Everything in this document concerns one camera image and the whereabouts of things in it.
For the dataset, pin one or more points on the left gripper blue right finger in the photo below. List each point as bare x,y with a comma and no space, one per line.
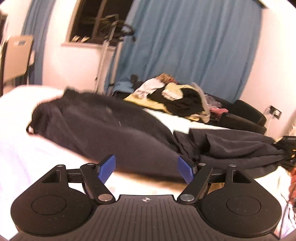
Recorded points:
196,179

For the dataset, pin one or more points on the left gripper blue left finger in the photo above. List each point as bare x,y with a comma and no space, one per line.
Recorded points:
95,176

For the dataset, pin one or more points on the black pants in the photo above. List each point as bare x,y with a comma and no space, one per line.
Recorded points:
96,126

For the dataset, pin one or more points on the pile of clothes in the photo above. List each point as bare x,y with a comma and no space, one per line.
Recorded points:
163,93

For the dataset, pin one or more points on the black armchair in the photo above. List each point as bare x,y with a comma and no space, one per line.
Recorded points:
240,116

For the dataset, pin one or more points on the pastel bed sheet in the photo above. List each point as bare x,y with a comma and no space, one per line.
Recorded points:
42,197

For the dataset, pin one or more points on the clear plastic bag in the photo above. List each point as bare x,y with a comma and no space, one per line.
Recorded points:
212,103

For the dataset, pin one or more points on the large blue curtain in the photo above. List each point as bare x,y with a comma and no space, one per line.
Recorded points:
210,43

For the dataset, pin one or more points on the beige chair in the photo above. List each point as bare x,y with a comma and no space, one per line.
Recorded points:
15,58

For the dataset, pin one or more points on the dark window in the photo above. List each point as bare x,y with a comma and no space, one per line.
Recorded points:
92,19

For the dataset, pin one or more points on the narrow blue curtain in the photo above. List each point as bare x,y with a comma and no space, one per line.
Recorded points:
36,24

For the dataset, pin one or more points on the wall power socket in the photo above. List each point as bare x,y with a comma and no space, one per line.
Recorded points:
274,112

